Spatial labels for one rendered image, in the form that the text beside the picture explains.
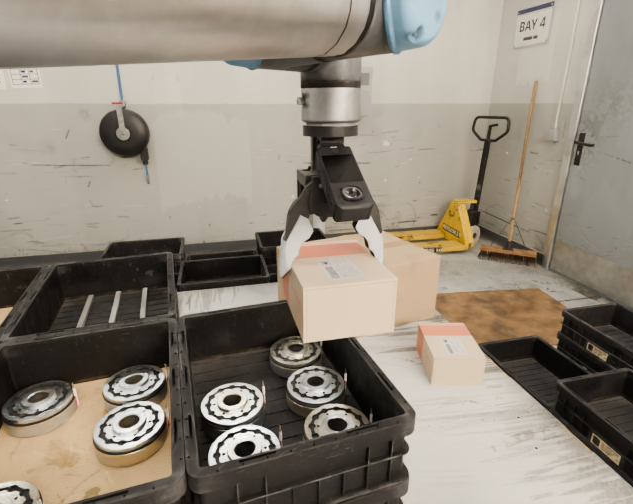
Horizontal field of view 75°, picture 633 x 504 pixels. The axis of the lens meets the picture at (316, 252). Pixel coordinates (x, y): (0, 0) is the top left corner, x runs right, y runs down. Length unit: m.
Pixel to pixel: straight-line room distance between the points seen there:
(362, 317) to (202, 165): 3.38
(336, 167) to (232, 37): 0.27
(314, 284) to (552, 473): 0.61
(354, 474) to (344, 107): 0.48
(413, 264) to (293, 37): 0.97
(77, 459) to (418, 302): 0.92
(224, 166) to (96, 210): 1.15
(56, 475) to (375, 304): 0.51
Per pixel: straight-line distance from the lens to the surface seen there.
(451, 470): 0.88
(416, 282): 1.24
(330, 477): 0.62
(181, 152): 3.82
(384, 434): 0.59
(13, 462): 0.81
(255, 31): 0.27
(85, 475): 0.74
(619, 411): 1.75
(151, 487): 0.55
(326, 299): 0.50
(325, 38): 0.31
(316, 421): 0.69
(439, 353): 1.03
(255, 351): 0.91
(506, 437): 0.97
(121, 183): 3.92
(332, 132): 0.52
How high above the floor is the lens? 1.32
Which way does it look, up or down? 20 degrees down
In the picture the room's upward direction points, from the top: straight up
